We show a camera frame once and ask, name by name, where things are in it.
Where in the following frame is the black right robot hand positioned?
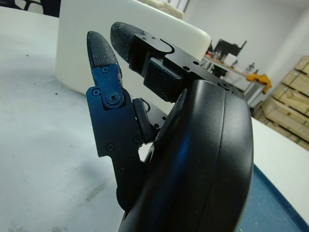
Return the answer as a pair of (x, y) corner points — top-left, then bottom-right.
(85, 21), (254, 232)

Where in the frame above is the dark office chair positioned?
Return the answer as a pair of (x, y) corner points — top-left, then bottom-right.
(14, 0), (60, 18)

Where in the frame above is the yellow cloth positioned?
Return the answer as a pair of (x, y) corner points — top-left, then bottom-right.
(247, 73), (272, 94)

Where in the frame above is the cluttered workbench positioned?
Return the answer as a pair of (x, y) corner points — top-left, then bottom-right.
(202, 54), (268, 108)

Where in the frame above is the blue plastic tray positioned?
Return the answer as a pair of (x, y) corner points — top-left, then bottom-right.
(239, 164), (309, 232)

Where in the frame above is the white two-slot toaster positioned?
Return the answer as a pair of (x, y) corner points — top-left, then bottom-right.
(55, 0), (212, 94)

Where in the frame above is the white bread slice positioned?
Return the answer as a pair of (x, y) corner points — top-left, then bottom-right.
(140, 0), (185, 20)

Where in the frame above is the black monitor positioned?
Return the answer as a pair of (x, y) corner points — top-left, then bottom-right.
(213, 38), (247, 59)

